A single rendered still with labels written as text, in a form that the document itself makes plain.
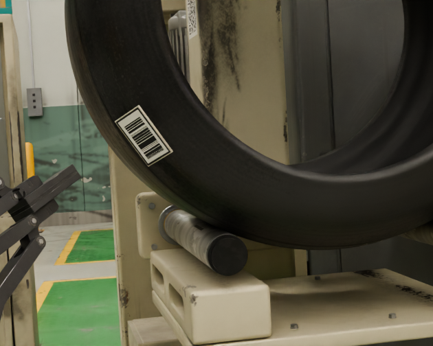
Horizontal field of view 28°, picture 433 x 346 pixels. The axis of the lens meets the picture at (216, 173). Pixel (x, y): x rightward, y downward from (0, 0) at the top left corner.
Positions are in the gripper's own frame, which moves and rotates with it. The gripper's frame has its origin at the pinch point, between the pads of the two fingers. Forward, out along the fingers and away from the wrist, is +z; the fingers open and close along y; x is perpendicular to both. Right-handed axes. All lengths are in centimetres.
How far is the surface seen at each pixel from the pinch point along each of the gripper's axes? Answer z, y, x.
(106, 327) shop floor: 239, 100, -301
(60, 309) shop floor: 266, 89, -360
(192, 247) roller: 21.1, 16.1, -8.5
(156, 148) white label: 15.6, 3.1, 0.3
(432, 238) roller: 35.7, 30.8, 11.3
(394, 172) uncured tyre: 29.0, 19.5, 15.3
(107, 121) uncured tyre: 16.7, -1.9, -4.5
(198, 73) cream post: 56, 1, -20
